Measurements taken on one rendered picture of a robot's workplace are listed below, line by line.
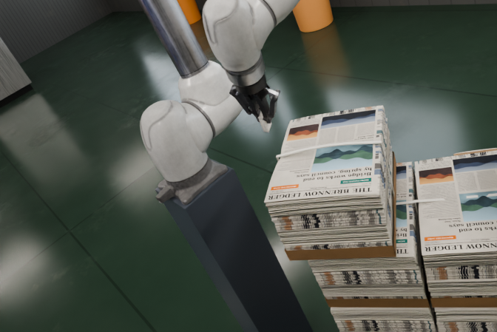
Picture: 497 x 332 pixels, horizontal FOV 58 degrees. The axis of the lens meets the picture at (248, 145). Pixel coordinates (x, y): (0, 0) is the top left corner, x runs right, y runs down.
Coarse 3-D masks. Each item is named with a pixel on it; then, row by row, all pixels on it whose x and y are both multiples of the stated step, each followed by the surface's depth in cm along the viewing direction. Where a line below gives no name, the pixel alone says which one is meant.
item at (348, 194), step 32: (320, 160) 118; (352, 160) 113; (288, 192) 111; (320, 192) 107; (352, 192) 104; (384, 192) 107; (288, 224) 116; (320, 224) 112; (352, 224) 110; (384, 224) 107
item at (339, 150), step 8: (376, 136) 117; (320, 144) 124; (360, 144) 117; (368, 144) 116; (376, 144) 115; (304, 152) 124; (312, 152) 122; (320, 152) 121; (328, 152) 119; (336, 152) 118; (344, 152) 117; (352, 152) 116; (280, 160) 125; (288, 160) 123; (296, 160) 122; (384, 160) 116; (392, 192) 125; (392, 200) 122
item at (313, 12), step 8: (304, 0) 463; (312, 0) 462; (320, 0) 465; (328, 0) 475; (296, 8) 475; (304, 8) 469; (312, 8) 467; (320, 8) 469; (328, 8) 476; (296, 16) 485; (304, 16) 475; (312, 16) 472; (320, 16) 473; (328, 16) 478; (304, 24) 483; (312, 24) 478; (320, 24) 478; (328, 24) 482
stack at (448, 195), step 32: (448, 160) 134; (480, 160) 129; (416, 192) 137; (448, 192) 124; (480, 192) 120; (416, 224) 126; (448, 224) 115; (480, 224) 112; (416, 256) 114; (448, 256) 109; (480, 256) 107; (352, 288) 126; (384, 288) 123; (416, 288) 120; (448, 288) 117; (480, 288) 114; (352, 320) 135; (384, 320) 132; (416, 320) 128; (448, 320) 124; (480, 320) 120
